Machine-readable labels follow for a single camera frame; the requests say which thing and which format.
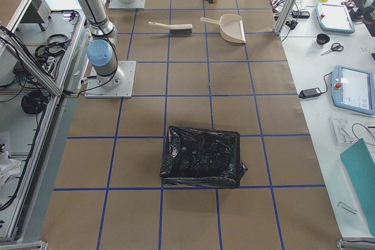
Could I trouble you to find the white plastic dustpan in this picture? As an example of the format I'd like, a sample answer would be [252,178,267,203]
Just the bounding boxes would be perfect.
[200,14,246,44]

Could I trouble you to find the white hand brush black bristles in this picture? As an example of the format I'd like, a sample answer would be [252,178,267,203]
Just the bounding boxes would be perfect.
[148,21,193,36]

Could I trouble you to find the black trash bag bin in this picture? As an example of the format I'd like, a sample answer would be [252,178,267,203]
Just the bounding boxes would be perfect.
[159,126,247,189]

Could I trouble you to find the black phone on table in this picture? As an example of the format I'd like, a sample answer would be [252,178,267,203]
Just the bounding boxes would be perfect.
[291,11,310,19]

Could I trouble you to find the far blue teach pendant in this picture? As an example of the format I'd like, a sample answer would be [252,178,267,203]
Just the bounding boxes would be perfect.
[315,3,355,34]

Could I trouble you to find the blue teach pendant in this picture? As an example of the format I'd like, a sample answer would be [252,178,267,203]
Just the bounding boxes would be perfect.
[315,3,355,34]
[331,66,374,115]

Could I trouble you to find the black power adapter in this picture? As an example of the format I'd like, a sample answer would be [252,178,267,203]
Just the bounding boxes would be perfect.
[298,87,322,99]

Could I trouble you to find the grey control box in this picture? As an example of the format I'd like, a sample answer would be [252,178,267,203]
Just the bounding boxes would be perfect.
[20,0,52,31]

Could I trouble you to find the near blue teach pendant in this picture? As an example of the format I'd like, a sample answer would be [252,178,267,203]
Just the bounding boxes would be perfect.
[331,66,374,115]

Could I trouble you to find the teal folder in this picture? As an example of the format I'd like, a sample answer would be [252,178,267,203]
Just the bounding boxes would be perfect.
[340,138,374,236]

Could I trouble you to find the metal allen key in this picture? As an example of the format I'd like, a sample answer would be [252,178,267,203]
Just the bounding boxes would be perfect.
[337,201,357,214]

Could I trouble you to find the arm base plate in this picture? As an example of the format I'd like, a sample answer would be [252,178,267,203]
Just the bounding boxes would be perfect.
[84,61,137,98]
[108,0,146,10]

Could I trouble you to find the black handled scissors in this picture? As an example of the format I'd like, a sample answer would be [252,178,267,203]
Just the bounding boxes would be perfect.
[321,42,344,56]

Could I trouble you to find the coiled black cable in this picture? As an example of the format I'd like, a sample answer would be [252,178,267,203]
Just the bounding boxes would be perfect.
[21,90,49,115]

